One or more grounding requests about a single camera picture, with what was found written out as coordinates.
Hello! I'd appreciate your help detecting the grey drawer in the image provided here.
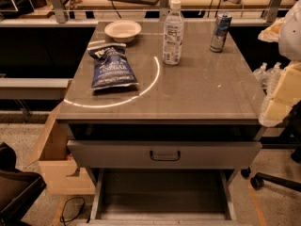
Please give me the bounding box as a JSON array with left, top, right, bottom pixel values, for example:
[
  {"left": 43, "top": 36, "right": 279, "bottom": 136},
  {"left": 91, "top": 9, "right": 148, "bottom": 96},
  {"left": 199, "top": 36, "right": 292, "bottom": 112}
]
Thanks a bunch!
[
  {"left": 76, "top": 169, "right": 250, "bottom": 226},
  {"left": 67, "top": 140, "right": 261, "bottom": 170}
]

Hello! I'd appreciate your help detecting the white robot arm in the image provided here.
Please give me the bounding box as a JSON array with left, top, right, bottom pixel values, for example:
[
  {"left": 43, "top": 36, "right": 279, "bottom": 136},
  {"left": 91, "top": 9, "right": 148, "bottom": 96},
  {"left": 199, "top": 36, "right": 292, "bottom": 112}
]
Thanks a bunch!
[{"left": 278, "top": 0, "right": 301, "bottom": 61}]

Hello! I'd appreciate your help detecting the grey metal drawer cabinet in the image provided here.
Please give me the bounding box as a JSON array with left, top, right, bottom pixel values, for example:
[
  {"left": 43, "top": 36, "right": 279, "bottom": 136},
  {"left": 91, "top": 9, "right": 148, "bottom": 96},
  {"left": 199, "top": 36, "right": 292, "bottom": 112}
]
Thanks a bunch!
[{"left": 55, "top": 20, "right": 267, "bottom": 226}]

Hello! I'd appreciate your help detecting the grey top drawer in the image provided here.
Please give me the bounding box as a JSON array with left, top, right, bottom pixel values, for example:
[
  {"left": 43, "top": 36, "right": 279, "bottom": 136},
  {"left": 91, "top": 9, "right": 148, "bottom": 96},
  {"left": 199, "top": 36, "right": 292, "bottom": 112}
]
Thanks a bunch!
[{"left": 67, "top": 140, "right": 261, "bottom": 170}]

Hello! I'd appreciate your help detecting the blue chip bag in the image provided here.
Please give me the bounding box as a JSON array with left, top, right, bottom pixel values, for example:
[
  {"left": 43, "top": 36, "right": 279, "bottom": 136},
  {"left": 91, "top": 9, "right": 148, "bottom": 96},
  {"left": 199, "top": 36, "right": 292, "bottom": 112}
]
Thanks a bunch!
[{"left": 87, "top": 43, "right": 138, "bottom": 90}]

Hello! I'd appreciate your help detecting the white paper bowl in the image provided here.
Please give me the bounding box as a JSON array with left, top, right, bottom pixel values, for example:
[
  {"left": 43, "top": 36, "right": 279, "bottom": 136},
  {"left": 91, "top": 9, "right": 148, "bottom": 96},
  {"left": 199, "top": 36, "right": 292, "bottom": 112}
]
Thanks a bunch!
[{"left": 104, "top": 20, "right": 141, "bottom": 43}]

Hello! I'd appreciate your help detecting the clear plastic water bottle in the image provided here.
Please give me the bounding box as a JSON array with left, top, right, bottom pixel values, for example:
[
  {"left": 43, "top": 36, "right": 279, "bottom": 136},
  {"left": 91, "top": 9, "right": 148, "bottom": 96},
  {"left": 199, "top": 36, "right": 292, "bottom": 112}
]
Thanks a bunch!
[{"left": 163, "top": 0, "right": 184, "bottom": 65}]

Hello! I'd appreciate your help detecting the silver blue energy drink can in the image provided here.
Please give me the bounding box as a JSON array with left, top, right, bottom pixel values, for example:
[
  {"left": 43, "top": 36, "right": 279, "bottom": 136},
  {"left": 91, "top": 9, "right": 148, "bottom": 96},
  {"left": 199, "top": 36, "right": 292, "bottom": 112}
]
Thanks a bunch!
[{"left": 210, "top": 11, "right": 232, "bottom": 53}]

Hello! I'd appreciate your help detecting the cardboard box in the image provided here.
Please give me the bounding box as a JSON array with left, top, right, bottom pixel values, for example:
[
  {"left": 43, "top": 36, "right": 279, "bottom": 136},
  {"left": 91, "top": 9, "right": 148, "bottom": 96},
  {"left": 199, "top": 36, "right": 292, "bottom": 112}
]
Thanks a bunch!
[{"left": 27, "top": 105, "right": 95, "bottom": 195}]

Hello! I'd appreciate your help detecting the left sanitizer bottle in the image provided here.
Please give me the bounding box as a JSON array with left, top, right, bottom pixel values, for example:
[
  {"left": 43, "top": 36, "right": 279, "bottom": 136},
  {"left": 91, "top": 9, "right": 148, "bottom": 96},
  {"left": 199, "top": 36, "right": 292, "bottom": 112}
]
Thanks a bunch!
[{"left": 253, "top": 62, "right": 267, "bottom": 87}]

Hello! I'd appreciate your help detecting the sanitizer bottle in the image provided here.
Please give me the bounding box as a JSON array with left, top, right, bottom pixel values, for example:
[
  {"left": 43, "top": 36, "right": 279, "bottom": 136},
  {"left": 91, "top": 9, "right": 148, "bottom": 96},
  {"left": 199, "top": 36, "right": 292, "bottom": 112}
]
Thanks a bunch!
[
  {"left": 253, "top": 62, "right": 267, "bottom": 87},
  {"left": 267, "top": 62, "right": 281, "bottom": 93}
]

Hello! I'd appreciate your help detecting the right sanitizer bottle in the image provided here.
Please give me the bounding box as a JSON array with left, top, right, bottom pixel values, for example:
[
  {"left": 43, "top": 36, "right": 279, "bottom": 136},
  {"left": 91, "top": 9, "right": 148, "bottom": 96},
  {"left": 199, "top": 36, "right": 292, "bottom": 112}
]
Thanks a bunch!
[{"left": 267, "top": 62, "right": 281, "bottom": 93}]

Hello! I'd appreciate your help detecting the black chair base right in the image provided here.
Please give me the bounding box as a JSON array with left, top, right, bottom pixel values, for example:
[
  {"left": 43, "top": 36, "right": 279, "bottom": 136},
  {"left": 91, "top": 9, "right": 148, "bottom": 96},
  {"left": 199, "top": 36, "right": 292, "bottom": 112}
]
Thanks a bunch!
[{"left": 250, "top": 103, "right": 301, "bottom": 192}]

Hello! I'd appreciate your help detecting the black office chair left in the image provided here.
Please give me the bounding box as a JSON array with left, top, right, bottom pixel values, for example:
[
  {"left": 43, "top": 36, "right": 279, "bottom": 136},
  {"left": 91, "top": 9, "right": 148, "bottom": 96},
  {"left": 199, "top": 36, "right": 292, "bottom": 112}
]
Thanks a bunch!
[{"left": 0, "top": 142, "right": 46, "bottom": 226}]

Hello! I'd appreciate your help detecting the black floor cable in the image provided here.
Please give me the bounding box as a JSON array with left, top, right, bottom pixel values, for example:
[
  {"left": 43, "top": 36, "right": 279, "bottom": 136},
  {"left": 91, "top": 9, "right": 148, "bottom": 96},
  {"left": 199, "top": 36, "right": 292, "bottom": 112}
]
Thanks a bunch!
[{"left": 59, "top": 196, "right": 92, "bottom": 226}]

